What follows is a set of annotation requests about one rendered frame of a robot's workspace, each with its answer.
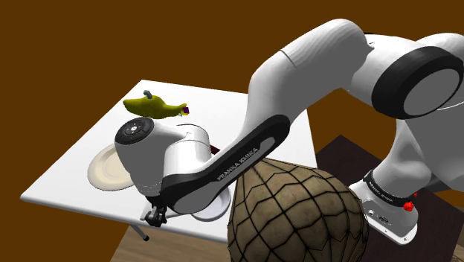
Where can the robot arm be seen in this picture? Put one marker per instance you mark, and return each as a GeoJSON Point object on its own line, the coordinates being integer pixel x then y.
{"type": "Point", "coordinates": [311, 72]}

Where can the white plate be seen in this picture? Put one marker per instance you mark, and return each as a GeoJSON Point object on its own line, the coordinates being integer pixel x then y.
{"type": "Point", "coordinates": [217, 208]}

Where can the cream plate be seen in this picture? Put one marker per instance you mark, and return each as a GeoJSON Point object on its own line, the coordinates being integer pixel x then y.
{"type": "Point", "coordinates": [107, 170]}

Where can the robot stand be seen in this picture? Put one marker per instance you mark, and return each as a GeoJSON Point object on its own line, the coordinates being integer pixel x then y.
{"type": "Point", "coordinates": [440, 232]}

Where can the white table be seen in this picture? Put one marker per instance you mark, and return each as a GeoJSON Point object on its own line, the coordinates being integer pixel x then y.
{"type": "Point", "coordinates": [217, 109]}

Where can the dark red object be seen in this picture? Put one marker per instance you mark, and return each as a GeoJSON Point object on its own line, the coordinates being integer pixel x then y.
{"type": "Point", "coordinates": [214, 149]}

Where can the brown patterned round vase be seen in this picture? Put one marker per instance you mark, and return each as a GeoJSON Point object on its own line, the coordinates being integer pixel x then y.
{"type": "Point", "coordinates": [293, 214]}

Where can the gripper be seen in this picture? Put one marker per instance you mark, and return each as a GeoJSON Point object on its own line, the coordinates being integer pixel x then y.
{"type": "Point", "coordinates": [156, 214]}

